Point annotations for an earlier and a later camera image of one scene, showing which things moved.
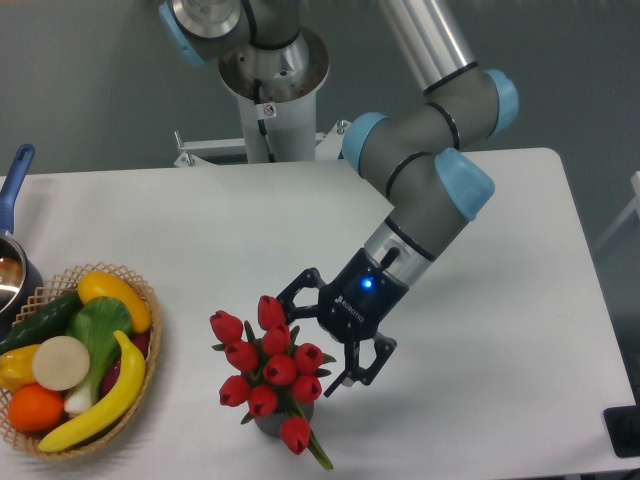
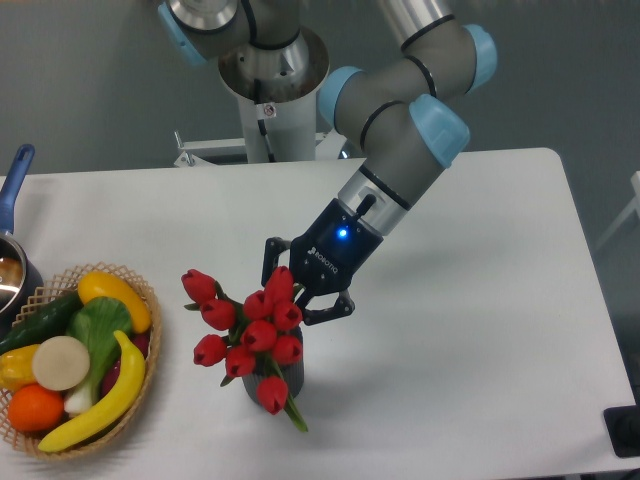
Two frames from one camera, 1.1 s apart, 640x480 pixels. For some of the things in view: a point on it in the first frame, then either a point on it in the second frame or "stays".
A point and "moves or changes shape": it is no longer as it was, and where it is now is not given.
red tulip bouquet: [278, 373] moves or changes shape
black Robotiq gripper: [353, 304] → [323, 258]
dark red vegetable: [140, 340] stays
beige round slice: [60, 363] stays
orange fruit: [34, 408] stays
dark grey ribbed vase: [270, 424] → [293, 372]
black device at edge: [623, 426] stays
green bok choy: [100, 323] stays
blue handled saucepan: [21, 275] stays
